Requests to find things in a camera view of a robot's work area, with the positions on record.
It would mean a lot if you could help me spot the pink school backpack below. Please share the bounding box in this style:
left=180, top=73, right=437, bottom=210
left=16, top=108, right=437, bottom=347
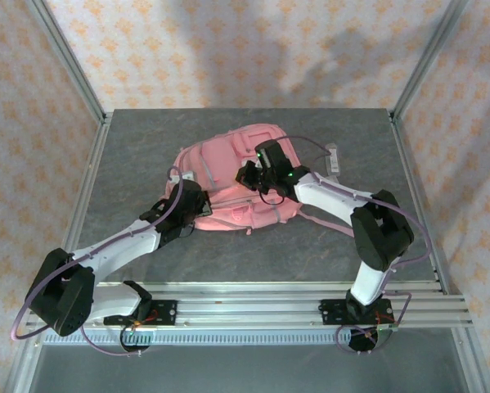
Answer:
left=165, top=122, right=354, bottom=239

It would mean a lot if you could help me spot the clear plastic pen case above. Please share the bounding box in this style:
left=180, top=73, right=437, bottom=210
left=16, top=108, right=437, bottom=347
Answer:
left=323, top=142, right=342, bottom=178

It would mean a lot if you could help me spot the orange patterned backdrop cloth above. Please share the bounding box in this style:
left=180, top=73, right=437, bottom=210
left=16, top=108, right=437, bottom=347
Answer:
left=0, top=0, right=490, bottom=393

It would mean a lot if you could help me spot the wide aluminium base beam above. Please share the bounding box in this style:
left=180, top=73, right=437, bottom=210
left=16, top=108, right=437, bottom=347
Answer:
left=26, top=282, right=474, bottom=331

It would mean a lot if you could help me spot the aluminium side rail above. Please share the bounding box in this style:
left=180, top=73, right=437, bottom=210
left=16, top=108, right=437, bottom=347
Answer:
left=390, top=116, right=451, bottom=296
left=47, top=116, right=113, bottom=296

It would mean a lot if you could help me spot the slotted grey cable duct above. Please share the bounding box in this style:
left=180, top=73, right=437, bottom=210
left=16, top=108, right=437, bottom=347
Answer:
left=42, top=330, right=461, bottom=347

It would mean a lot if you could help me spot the aluminium frame post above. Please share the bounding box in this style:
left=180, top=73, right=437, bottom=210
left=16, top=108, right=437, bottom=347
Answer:
left=389, top=0, right=470, bottom=122
left=25, top=0, right=109, bottom=124

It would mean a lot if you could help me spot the aluminium frame leg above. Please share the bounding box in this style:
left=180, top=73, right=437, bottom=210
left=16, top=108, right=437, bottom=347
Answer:
left=451, top=327, right=490, bottom=393
left=2, top=327, right=45, bottom=393

